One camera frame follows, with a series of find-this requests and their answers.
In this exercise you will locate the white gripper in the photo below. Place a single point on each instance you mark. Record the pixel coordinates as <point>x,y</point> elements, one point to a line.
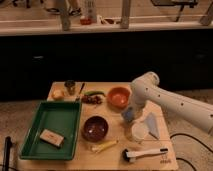
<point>137,110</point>

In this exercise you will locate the blue grey sponge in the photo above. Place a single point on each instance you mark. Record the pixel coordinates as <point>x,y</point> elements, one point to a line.
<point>127,116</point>

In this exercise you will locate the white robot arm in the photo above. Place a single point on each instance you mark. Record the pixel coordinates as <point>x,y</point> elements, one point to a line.
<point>146,87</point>

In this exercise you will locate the orange bowl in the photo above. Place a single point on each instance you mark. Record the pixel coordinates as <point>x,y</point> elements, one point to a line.
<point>118,97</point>

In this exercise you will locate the purple bowl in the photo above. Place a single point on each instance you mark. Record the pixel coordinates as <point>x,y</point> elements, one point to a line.
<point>95,129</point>

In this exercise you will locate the grey triangular cloth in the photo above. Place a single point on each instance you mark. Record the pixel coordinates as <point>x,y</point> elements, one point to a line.
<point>152,125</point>

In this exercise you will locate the black white dish brush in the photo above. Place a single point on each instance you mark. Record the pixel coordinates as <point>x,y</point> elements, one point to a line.
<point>131,156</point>

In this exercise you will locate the dark red grapes toy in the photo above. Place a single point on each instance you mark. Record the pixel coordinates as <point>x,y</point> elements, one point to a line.
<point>91,99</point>

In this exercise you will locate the green chili pepper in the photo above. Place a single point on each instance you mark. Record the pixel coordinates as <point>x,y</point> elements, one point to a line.
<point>91,93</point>

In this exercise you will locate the yellow banana toy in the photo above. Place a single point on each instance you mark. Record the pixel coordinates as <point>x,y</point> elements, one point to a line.
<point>100,147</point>

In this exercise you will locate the metal cup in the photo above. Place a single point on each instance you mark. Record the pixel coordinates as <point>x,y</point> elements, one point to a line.
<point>70,86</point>

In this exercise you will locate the green plastic tray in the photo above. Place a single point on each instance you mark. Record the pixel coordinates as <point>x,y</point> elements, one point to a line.
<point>59,117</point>

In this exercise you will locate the yellow round fruit toy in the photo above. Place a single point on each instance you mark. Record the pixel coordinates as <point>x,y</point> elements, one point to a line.
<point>57,94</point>

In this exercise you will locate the wooden block in tray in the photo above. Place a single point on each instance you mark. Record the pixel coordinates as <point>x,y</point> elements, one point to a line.
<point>52,138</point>

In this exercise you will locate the red object on shelf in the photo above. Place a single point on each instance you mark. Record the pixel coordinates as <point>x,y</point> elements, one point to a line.
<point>85,21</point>

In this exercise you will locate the black stand at left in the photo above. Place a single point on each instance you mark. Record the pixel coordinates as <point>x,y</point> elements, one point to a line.
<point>6,158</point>

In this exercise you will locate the black handled knife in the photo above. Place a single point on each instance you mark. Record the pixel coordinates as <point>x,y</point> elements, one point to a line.
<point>81,88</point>

